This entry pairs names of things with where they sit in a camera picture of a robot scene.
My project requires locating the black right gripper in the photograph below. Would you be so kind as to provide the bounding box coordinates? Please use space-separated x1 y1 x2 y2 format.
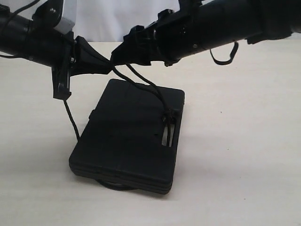
111 9 195 66

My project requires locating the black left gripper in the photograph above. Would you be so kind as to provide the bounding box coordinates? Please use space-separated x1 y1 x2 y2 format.
28 31 113 98

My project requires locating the black plastic carrying case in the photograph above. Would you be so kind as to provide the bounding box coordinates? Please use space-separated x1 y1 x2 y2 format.
69 79 185 194

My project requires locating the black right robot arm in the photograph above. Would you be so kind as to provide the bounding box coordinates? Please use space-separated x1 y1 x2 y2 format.
111 0 301 66

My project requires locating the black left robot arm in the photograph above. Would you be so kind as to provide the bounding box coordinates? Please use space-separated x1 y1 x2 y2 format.
0 3 112 100

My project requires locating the white curtain backdrop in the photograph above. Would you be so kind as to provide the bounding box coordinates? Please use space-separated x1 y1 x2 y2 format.
0 0 301 43

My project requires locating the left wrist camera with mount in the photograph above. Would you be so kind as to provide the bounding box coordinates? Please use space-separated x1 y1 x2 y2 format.
32 0 78 35

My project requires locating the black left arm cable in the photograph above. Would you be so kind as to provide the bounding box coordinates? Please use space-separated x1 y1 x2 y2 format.
0 0 48 58

